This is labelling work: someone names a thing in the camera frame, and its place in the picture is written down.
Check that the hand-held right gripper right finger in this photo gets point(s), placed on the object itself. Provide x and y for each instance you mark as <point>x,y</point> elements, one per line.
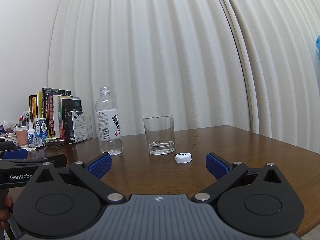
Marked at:
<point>216,166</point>

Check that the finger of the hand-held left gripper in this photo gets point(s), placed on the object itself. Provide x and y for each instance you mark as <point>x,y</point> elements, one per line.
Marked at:
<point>15,154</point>
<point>57,159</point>

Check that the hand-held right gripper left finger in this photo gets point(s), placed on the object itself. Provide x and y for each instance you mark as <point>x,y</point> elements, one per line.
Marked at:
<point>101,166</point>

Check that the white bottle cap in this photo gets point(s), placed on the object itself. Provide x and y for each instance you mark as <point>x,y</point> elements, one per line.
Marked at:
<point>183,158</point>

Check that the clear plastic water bottle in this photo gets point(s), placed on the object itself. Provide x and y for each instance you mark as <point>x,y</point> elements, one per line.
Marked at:
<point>107,130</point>

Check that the clear drinking glass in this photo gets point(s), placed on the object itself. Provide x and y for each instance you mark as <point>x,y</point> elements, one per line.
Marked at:
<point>160,135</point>

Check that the small white bottle blue label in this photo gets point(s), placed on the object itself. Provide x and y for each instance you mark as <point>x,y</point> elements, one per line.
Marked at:
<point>31,133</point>

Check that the person's left hand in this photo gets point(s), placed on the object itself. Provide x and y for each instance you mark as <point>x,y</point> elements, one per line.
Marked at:
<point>5,202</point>

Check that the black zip case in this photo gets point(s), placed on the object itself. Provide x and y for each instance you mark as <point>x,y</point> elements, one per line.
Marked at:
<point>6,145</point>

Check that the stack of small card tins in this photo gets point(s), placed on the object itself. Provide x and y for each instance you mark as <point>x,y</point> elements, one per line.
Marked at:
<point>55,143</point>

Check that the white plastic basket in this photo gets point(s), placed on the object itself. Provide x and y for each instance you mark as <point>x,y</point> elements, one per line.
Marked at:
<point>8,139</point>

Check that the white notepad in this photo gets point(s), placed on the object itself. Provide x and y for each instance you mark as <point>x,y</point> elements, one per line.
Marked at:
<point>30,149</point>

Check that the paper cup with brown sleeve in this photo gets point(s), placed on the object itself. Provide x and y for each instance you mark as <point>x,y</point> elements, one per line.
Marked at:
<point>22,137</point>

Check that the yellow sticky note pad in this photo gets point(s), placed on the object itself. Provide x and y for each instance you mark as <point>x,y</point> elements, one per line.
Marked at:
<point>52,138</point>

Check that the small clear plastic box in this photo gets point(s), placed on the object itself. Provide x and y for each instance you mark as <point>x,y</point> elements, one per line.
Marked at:
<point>37,142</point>

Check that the blue and white carton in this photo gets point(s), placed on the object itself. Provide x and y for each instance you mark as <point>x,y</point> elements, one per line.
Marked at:
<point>40,128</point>

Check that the white and black product box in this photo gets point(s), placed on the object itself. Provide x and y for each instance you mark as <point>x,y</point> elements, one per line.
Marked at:
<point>76,127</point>

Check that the clear acrylic bookend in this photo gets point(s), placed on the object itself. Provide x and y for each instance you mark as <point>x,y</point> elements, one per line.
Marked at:
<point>88,127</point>

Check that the row of books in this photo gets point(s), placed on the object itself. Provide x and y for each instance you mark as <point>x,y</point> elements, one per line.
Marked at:
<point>53,115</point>

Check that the white curtain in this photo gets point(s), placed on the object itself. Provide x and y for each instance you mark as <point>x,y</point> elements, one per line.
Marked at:
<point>280,67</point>
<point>150,55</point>

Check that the blue cloth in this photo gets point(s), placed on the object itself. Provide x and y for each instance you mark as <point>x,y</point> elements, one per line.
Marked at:
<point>318,46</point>

